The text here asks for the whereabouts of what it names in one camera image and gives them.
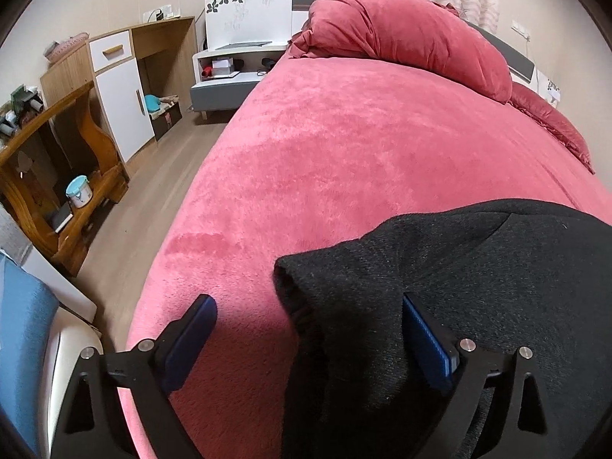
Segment red folded duvet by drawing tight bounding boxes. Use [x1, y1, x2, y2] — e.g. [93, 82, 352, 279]
[287, 0, 513, 103]

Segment wooden desk with white cabinet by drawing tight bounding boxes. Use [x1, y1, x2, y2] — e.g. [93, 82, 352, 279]
[39, 15, 199, 166]

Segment brown wooden shelf unit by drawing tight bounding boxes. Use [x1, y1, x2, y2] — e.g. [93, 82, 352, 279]
[0, 80, 130, 277]

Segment white plastic object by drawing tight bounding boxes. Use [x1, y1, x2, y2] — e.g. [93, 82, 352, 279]
[36, 311, 105, 459]

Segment black woolen garment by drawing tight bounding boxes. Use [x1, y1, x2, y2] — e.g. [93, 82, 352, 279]
[272, 198, 612, 459]

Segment white flat board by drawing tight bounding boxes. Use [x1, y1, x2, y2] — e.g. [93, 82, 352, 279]
[21, 244, 97, 326]

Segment dark storage box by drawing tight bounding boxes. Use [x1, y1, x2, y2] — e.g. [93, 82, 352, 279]
[149, 98, 183, 142]

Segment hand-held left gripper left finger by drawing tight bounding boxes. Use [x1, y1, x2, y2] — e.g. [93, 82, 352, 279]
[50, 293, 219, 459]

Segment red ruffled pillow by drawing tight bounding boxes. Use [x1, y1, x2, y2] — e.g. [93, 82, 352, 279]
[507, 81, 596, 175]

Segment blue cloth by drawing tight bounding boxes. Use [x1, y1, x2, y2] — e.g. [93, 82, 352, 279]
[0, 256, 60, 450]

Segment white grey nightstand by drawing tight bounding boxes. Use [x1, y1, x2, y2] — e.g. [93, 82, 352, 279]
[190, 41, 290, 120]

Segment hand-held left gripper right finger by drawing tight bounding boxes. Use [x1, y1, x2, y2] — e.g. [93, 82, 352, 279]
[402, 293, 567, 459]

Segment white floral panel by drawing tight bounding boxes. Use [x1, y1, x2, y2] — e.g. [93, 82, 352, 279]
[205, 0, 293, 51]
[534, 68, 562, 106]

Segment bed with pink fleece blanket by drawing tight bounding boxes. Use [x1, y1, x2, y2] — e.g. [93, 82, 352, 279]
[117, 50, 612, 459]

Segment white blue paint bucket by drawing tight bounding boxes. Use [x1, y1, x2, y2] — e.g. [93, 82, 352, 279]
[65, 175, 94, 208]

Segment pink basket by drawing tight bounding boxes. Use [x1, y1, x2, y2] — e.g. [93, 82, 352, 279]
[45, 33, 91, 62]

